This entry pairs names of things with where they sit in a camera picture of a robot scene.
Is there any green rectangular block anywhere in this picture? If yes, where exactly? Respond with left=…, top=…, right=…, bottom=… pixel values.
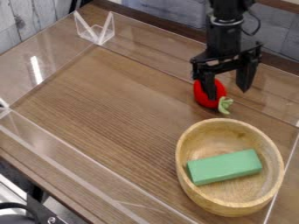
left=186, top=149, right=263, bottom=186

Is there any black cable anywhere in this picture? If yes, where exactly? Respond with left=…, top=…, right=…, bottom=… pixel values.
left=239, top=10, right=262, bottom=37

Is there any clear acrylic enclosure wall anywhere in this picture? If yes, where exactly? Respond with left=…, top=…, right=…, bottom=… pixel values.
left=0, top=6, right=299, bottom=224

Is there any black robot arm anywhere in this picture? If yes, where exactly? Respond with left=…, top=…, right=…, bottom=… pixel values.
left=191, top=0, right=263, bottom=100

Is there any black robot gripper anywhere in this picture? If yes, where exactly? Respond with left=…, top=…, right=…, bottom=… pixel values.
left=191, top=41, right=262, bottom=101

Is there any light wooden bowl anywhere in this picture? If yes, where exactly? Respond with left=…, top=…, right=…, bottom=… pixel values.
left=175, top=118, right=284, bottom=217

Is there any black metal stand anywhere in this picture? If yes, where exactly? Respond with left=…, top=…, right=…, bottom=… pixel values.
left=0, top=163, right=70, bottom=224

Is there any red knitted strawberry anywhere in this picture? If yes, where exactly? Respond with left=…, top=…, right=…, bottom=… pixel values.
left=192, top=80, right=234, bottom=115

